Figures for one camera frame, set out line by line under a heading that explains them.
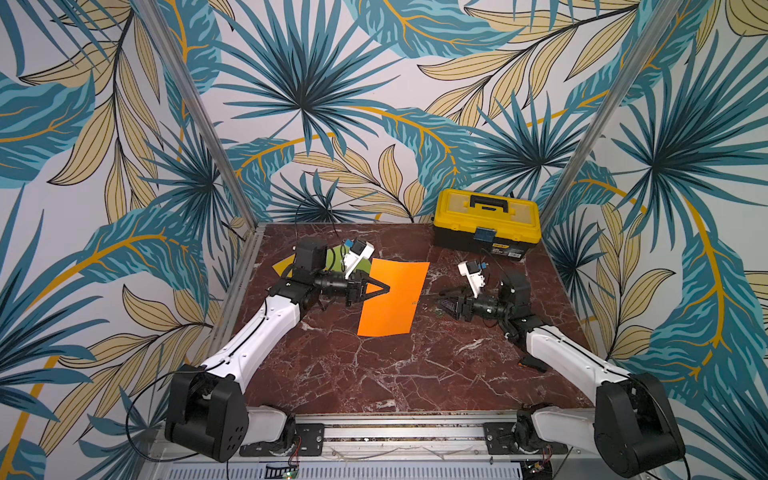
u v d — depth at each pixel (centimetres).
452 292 80
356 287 64
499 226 99
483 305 72
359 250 64
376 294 69
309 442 73
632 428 41
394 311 70
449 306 75
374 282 68
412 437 75
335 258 65
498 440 73
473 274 72
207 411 40
